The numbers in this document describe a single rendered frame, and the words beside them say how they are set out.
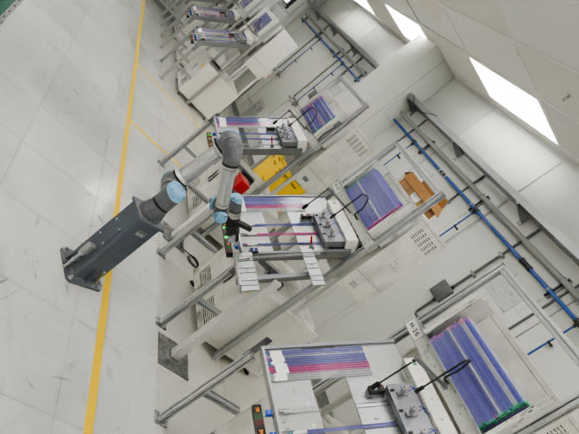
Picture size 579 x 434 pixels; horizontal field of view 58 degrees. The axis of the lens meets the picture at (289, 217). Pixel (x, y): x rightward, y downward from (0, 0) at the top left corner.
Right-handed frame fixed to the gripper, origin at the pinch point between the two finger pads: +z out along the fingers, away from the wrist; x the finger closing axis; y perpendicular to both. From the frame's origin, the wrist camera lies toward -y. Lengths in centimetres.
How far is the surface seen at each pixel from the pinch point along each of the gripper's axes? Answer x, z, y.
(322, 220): -19, -4, -61
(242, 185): -90, 10, -16
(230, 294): -5.5, 47.5, 0.1
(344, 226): -7, -7, -72
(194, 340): 37, 45, 27
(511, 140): -153, -6, -290
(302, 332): 10, 72, -51
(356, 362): 99, 1, -48
